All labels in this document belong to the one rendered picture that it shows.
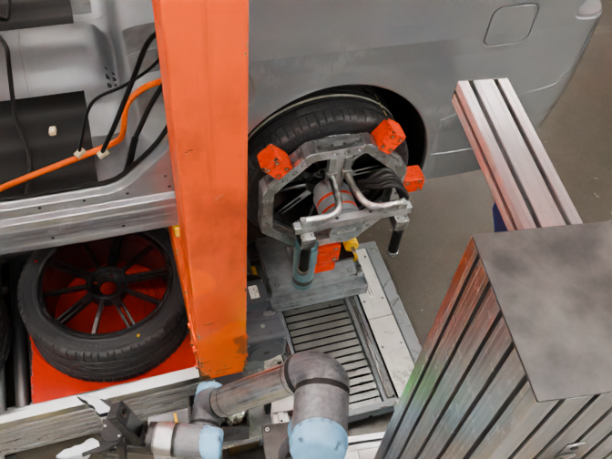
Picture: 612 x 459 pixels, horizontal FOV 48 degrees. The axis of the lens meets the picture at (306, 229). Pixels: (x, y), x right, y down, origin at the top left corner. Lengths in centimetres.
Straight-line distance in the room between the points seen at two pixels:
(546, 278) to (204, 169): 87
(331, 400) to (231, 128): 61
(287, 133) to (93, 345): 103
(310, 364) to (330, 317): 169
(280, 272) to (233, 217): 135
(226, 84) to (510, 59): 131
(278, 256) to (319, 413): 176
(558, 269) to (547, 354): 14
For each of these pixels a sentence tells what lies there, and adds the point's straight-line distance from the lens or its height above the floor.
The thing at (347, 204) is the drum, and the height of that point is 92.
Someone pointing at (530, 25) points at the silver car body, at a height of 146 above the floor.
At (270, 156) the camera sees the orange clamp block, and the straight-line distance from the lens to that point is 227.
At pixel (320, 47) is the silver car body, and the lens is 212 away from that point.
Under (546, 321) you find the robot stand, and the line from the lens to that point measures 93.
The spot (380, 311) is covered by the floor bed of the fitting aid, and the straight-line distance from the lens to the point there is 318.
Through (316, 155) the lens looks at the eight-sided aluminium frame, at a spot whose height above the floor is 112.
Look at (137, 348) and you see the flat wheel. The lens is 259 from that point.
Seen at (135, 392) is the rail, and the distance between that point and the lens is 263.
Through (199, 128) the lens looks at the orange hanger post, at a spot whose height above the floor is 173.
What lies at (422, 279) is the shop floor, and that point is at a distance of 342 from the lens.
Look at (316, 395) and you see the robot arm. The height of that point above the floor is 146.
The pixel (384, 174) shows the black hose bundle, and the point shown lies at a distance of 236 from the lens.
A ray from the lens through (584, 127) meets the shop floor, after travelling 449.
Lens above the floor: 276
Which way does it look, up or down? 52 degrees down
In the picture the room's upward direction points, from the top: 7 degrees clockwise
